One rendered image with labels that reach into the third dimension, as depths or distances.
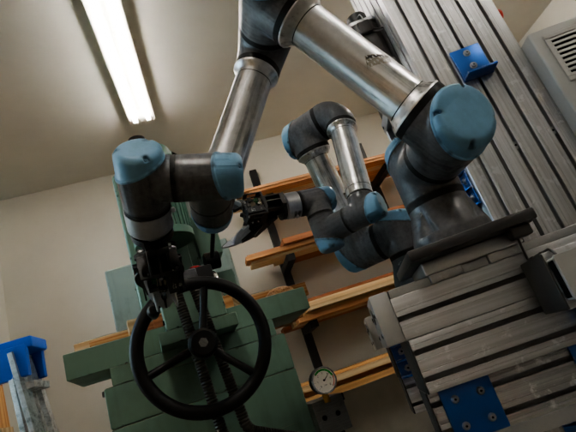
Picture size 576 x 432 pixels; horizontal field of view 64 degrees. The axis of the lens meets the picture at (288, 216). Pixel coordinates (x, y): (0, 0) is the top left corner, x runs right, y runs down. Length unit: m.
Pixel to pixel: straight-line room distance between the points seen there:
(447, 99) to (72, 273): 3.45
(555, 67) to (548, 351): 0.65
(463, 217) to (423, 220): 0.07
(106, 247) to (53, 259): 0.40
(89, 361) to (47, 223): 3.01
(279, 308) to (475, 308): 0.55
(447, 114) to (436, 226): 0.21
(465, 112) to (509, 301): 0.32
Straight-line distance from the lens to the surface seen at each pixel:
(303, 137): 1.48
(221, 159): 0.71
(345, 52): 0.85
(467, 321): 0.84
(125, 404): 1.17
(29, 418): 2.03
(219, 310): 1.10
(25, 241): 4.14
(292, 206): 1.27
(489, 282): 0.86
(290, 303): 1.23
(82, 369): 1.19
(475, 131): 0.80
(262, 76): 0.97
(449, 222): 0.87
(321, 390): 1.16
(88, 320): 3.82
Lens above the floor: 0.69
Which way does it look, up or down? 18 degrees up
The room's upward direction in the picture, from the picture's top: 19 degrees counter-clockwise
